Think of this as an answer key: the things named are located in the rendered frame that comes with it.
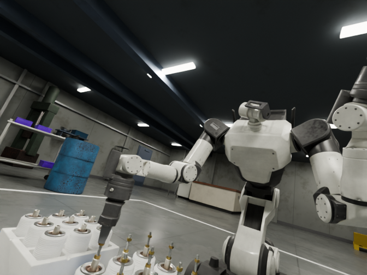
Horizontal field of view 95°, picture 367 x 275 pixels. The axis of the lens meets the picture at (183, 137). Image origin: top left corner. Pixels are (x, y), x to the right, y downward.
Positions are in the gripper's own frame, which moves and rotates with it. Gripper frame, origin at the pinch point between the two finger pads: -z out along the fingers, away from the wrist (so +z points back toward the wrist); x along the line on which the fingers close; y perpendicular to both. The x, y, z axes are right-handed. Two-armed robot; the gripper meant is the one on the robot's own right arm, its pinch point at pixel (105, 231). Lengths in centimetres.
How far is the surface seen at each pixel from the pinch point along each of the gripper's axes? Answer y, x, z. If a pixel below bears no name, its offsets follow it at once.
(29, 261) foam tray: 23.3, 14.5, -18.1
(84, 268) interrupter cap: 2.5, -1.0, -10.7
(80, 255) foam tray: 9.2, 24.1, -18.2
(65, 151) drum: 128, 262, 30
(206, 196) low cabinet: -286, 626, 3
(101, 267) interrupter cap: -2.2, 0.9, -10.8
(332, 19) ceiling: -173, 53, 252
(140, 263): -15.5, 11.8, -12.5
